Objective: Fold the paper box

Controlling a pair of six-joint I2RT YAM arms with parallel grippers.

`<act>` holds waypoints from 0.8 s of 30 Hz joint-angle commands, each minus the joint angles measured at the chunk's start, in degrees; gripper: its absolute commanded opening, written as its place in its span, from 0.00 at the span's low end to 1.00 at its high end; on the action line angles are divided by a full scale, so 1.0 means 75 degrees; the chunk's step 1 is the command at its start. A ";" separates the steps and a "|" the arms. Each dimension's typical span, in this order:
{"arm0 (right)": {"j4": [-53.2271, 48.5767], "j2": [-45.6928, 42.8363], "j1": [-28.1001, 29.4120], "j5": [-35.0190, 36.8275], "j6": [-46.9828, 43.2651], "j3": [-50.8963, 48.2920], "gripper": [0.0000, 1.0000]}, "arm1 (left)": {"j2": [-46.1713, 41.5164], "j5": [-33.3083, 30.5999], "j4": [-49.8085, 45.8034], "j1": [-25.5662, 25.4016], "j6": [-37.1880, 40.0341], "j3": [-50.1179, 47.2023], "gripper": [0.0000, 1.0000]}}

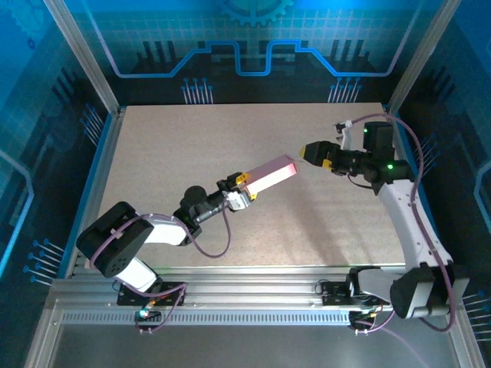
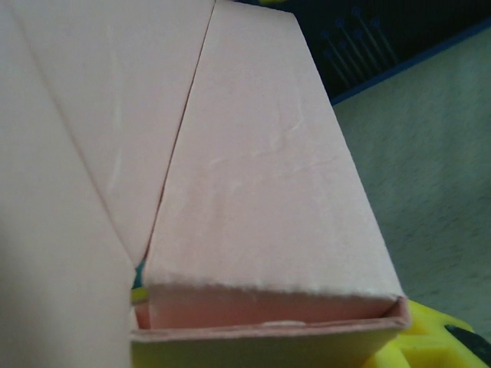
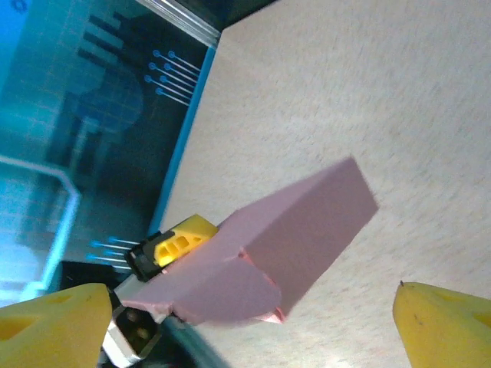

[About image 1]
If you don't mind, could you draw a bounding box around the pink paper box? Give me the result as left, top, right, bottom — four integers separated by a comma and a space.
243, 153, 298, 196

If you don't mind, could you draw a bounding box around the aluminium frame side rail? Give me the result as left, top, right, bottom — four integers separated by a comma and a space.
383, 103, 442, 278
63, 107, 127, 278

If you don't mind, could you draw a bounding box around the aluminium frame cross rail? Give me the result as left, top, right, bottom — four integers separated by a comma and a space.
48, 264, 461, 312

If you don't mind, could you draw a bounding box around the aluminium frame post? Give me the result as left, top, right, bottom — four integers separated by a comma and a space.
386, 0, 463, 116
42, 0, 123, 116

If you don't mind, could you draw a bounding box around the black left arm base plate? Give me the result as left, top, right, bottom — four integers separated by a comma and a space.
117, 280, 186, 307

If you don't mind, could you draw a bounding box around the slotted grey cable duct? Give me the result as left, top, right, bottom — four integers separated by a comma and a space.
61, 310, 352, 326

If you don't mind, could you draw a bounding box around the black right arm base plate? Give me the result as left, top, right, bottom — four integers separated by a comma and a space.
320, 281, 391, 307

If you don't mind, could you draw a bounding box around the grey metal base plate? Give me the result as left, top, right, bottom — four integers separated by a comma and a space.
25, 306, 486, 368

